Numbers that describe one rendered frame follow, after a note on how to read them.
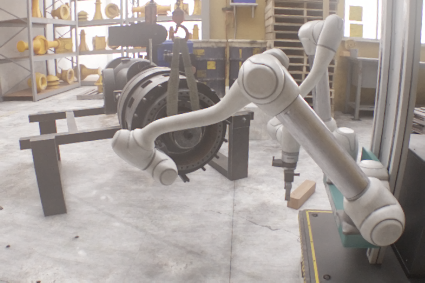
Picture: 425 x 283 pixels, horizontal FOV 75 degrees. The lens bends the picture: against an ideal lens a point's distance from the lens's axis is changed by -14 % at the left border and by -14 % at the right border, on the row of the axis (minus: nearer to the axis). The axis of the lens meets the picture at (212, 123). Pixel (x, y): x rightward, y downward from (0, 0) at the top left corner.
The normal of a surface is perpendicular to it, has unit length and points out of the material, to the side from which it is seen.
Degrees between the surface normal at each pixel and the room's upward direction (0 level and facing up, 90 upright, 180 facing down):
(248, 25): 90
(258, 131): 90
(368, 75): 90
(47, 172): 90
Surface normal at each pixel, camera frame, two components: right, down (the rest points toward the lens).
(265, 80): -0.30, 0.17
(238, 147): 0.46, 0.22
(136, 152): 0.18, 0.43
